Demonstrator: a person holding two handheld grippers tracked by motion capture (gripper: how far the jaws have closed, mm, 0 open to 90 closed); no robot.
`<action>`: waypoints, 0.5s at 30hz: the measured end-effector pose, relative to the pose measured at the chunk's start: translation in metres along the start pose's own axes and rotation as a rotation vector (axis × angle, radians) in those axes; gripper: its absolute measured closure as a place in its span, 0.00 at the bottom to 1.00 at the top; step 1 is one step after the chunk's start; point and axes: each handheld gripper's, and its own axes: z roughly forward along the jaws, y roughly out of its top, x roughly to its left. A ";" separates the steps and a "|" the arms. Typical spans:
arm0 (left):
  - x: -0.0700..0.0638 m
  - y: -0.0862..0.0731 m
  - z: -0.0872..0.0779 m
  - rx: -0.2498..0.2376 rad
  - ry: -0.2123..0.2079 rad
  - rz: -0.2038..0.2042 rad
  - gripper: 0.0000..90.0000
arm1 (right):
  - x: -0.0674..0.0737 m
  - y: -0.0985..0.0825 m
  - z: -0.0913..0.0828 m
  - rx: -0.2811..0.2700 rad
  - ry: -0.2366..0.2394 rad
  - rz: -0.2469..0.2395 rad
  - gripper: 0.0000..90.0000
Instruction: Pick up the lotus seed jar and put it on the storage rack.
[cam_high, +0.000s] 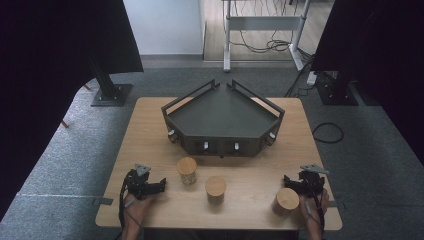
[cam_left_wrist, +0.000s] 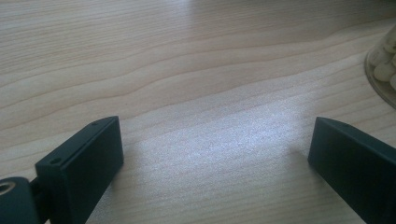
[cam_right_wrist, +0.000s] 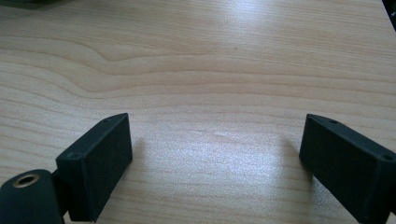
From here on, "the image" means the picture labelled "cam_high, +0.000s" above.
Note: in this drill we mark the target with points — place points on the black metal corner shelf rack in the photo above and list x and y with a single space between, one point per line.
223 115

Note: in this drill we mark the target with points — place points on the short reddish-brown stick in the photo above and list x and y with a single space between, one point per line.
86 87
64 124

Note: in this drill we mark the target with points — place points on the person's left hand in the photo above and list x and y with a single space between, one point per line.
136 211

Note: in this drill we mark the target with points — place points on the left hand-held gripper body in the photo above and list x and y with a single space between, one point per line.
140 185

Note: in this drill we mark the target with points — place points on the wooden-lid glass jar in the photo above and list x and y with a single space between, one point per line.
287 199
186 165
215 186

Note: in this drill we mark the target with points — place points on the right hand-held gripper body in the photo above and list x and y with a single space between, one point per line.
311 183

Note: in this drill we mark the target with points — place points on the grey tape piece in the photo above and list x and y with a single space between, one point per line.
102 201
336 203

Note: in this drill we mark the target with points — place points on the black metal stand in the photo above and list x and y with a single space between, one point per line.
111 95
336 91

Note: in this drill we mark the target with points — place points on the white power strip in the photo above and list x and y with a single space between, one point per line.
312 78

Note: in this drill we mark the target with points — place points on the white desk frame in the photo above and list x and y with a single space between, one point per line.
263 23

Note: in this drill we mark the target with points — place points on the person's right hand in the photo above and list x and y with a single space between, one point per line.
315 208

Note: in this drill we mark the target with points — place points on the black curtain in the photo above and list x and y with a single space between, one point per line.
43 66
383 50

